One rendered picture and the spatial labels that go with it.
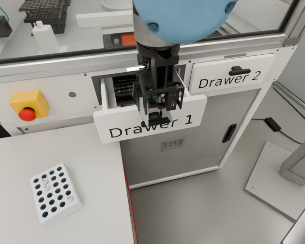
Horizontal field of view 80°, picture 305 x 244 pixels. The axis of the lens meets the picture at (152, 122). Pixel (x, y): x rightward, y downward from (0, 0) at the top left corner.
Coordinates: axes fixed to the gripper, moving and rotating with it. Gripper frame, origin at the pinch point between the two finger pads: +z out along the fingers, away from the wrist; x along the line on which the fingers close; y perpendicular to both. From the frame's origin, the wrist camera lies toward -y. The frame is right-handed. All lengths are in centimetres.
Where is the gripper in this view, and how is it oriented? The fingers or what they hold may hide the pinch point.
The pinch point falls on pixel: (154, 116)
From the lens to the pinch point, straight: 45.4
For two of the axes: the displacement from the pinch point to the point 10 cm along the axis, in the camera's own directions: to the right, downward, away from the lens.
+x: 9.7, -1.7, 1.5
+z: 0.0, 6.7, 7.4
